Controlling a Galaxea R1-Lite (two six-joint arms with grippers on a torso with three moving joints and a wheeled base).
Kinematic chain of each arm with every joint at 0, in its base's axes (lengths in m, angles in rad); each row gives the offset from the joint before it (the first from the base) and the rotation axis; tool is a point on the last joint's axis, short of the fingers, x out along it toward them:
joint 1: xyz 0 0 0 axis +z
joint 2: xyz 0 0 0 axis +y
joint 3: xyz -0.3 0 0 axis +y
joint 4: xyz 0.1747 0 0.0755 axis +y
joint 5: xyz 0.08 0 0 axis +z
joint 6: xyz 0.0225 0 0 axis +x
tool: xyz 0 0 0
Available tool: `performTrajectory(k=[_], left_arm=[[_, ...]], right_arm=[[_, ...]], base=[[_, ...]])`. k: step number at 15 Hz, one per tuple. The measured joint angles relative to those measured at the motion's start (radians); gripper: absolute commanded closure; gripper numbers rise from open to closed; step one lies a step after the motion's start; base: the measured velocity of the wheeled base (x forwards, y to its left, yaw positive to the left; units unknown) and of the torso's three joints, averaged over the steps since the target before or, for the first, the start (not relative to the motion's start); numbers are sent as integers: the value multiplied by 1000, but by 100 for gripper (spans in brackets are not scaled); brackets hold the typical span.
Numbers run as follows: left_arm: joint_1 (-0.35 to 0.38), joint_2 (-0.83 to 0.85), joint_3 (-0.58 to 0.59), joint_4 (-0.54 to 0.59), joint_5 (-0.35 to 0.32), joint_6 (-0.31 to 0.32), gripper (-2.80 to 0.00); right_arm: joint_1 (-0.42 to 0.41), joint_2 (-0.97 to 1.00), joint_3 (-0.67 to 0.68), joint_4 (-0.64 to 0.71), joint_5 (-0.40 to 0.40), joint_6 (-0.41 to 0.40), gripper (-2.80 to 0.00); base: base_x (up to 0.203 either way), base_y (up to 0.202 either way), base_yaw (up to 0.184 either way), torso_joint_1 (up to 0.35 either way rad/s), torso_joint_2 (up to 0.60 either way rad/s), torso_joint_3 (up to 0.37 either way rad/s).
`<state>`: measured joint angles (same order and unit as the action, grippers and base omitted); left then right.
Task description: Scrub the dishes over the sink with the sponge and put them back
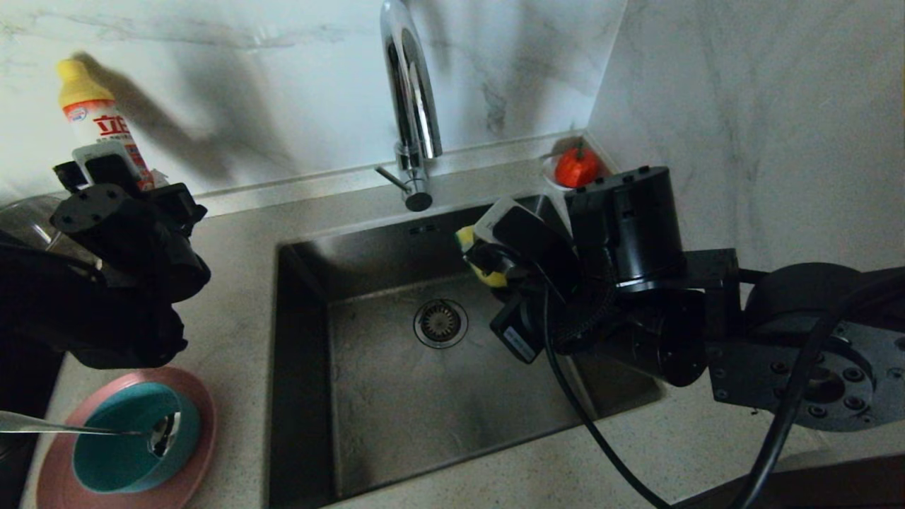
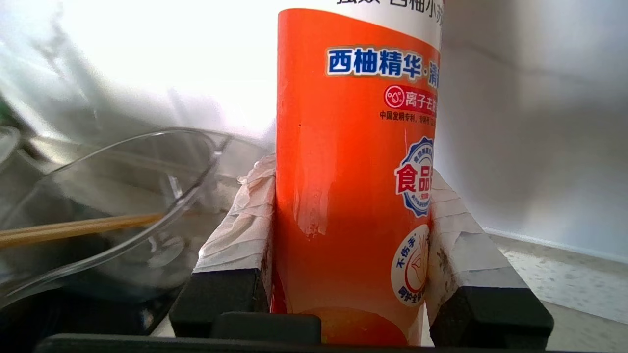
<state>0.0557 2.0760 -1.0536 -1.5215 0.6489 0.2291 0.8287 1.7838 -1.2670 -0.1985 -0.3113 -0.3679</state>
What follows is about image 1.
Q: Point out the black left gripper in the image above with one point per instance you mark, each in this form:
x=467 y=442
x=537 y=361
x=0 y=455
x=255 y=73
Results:
x=177 y=272

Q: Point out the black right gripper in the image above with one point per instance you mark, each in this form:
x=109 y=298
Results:
x=520 y=329

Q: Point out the yellow green sponge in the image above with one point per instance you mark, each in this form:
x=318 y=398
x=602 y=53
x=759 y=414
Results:
x=495 y=278

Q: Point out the orange dish soap bottle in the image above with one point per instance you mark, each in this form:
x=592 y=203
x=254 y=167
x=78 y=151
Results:
x=95 y=113

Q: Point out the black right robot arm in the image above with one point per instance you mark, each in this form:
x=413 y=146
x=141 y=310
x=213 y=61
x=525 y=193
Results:
x=629 y=226

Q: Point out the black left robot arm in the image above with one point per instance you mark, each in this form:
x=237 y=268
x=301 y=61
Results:
x=71 y=318

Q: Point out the round sink drain strainer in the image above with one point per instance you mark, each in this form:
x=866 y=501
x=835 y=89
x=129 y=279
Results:
x=440 y=324

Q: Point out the stainless steel sink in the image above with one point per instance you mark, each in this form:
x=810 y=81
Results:
x=382 y=410

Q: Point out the small white dish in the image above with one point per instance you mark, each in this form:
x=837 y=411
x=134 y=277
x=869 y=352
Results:
x=548 y=177

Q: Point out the red tomato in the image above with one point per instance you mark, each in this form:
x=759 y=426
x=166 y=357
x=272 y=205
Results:
x=576 y=170

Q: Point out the pink plate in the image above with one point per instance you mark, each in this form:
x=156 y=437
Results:
x=201 y=424

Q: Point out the metal spoon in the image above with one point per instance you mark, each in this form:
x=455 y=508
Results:
x=42 y=424

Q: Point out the chrome gooseneck faucet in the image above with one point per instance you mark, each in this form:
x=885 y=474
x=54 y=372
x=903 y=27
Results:
x=410 y=85

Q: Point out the teal bowl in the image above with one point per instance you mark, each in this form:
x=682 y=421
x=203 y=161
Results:
x=106 y=466

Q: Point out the black stovetop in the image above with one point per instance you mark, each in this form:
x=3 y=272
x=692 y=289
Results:
x=14 y=481

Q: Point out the grey robot torso plate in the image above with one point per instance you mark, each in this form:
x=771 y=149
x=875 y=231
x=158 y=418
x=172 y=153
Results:
x=848 y=382

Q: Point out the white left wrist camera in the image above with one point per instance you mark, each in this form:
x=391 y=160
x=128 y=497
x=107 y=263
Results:
x=106 y=159

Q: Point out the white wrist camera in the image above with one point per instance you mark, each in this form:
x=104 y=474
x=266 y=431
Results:
x=523 y=233
x=106 y=159

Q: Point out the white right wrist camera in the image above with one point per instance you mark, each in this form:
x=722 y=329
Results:
x=523 y=233

